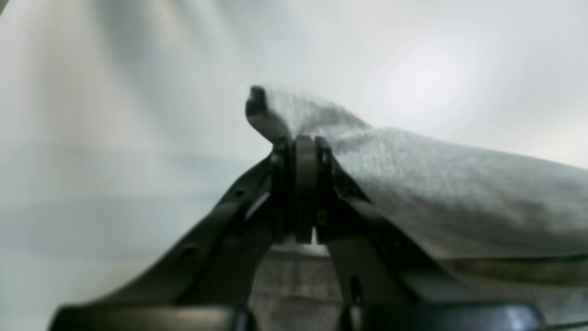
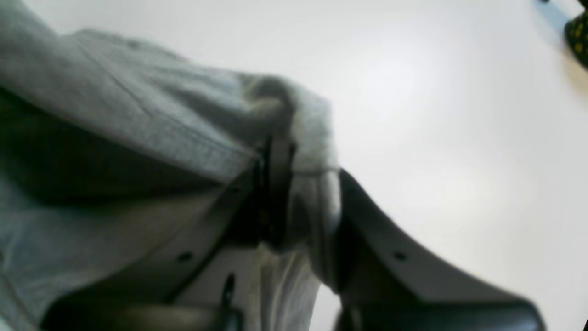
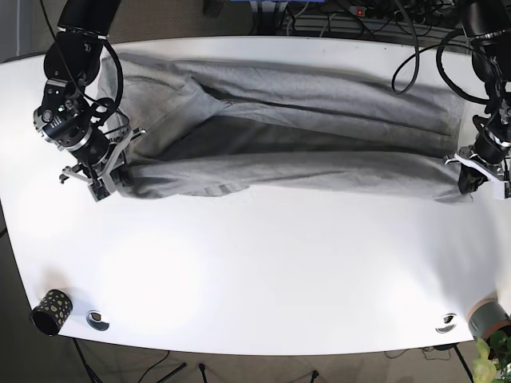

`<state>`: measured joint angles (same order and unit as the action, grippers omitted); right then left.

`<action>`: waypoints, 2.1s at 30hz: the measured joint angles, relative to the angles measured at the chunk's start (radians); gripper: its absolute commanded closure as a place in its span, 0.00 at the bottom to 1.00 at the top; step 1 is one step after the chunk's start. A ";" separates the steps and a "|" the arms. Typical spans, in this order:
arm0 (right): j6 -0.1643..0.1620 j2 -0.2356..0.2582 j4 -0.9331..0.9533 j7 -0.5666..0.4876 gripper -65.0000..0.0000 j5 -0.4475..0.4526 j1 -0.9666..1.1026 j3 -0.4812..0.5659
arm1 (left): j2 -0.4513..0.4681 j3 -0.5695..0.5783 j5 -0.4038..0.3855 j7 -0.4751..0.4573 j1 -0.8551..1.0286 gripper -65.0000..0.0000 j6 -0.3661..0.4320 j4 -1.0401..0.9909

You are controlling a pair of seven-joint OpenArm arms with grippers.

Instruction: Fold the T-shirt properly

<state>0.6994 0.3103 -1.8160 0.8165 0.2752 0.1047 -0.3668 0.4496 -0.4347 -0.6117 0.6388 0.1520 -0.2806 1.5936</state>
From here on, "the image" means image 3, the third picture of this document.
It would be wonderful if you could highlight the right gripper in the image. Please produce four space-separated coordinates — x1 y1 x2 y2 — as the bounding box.
59 128 147 202

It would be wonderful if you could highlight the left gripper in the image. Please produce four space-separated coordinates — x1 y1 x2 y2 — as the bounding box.
444 148 510 200

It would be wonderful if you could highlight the light grey T-shirt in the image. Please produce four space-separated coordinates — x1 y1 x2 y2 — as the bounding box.
119 52 471 203

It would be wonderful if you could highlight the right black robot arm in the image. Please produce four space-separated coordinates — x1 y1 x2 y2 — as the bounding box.
34 1 145 201

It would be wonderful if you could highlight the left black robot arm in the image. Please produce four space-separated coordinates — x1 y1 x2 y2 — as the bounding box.
391 1 510 200

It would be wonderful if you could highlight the grey plant pot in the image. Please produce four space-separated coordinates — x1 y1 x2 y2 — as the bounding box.
467 298 510 341

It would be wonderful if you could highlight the black gold-dotted cup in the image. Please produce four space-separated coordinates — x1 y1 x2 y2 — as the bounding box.
30 290 73 336

